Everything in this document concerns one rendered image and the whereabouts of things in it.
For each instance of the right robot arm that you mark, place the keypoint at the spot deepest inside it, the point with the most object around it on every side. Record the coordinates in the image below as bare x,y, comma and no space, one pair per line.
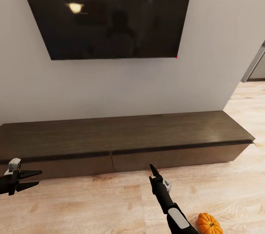
176,219

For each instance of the pumpkin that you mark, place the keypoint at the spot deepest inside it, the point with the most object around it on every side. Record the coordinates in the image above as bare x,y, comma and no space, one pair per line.
208,224

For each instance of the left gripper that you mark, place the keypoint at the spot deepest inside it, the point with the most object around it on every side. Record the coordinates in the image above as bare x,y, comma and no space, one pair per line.
10,183

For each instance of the dishwasher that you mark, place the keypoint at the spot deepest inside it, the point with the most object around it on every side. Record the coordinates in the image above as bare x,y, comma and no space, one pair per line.
258,72

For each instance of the wall mounted tv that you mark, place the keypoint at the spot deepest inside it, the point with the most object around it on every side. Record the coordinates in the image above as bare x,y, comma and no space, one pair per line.
110,29

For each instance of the cabinet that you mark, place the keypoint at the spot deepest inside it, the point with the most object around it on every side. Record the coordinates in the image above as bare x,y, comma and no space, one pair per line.
77,147

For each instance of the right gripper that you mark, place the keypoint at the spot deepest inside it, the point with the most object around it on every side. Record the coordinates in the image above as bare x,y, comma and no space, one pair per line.
158,187

